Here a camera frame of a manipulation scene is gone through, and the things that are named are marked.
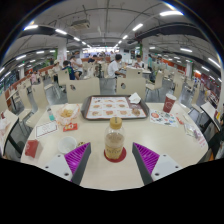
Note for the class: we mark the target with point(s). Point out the group of ceiling lights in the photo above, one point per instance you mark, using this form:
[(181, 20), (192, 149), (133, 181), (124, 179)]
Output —
[(170, 13)]

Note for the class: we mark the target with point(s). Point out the red sauce packet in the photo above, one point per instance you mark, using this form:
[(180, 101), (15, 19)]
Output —
[(180, 120), (70, 127)]

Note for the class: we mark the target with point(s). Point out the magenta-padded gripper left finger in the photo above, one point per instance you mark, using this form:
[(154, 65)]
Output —
[(77, 156)]

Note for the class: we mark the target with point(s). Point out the group of beige chairs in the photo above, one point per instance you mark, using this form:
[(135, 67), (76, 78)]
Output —
[(156, 81)]

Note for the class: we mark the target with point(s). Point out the clear yellow-capped tea bottle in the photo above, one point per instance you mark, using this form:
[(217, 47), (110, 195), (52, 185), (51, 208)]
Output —
[(114, 146)]

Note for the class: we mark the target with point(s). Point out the white bordered paper card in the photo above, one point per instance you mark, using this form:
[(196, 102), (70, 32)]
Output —
[(46, 129)]

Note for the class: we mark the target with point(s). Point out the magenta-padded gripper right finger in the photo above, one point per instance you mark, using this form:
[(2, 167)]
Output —
[(146, 157)]

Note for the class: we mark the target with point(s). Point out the clear plastic food bag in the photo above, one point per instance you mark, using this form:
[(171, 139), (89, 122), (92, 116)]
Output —
[(67, 114)]

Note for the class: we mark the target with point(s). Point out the white square dining table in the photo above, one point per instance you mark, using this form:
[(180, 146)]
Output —
[(208, 111), (10, 121)]

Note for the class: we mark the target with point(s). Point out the plain beige chair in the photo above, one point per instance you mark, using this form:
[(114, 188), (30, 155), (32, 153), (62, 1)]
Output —
[(38, 100)]

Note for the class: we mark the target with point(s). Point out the clear plastic packet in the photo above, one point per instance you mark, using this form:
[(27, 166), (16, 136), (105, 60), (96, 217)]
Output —
[(191, 130)]

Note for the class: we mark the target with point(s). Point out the person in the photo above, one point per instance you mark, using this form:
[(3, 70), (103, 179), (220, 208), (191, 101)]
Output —
[(70, 71), (114, 68), (138, 63), (78, 63), (56, 68), (33, 78)]

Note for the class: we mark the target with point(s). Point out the small red carton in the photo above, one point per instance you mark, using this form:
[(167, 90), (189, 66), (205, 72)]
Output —
[(31, 148)]

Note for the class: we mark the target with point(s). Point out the white paper napkin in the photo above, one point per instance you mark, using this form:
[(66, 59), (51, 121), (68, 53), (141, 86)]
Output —
[(135, 98)]

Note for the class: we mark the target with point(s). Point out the beige chair with hole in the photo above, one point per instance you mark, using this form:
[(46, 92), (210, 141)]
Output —
[(85, 90), (135, 88)]

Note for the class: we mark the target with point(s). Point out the red paper cup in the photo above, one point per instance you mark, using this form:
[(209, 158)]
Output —
[(169, 104)]

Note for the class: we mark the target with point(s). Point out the brown food tray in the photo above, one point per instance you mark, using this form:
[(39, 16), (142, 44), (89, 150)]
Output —
[(110, 108)]

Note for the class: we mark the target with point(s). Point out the colourful sticker sheet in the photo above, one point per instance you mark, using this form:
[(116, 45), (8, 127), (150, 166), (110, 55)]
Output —
[(163, 118)]

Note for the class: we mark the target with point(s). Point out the ceiling air conditioner unit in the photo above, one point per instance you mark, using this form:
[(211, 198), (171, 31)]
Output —
[(80, 24)]

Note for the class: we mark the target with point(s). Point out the small green bottle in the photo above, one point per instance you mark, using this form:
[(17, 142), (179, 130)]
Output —
[(50, 115)]

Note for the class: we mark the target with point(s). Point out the white patterned mug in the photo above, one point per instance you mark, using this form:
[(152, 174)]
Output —
[(66, 145)]

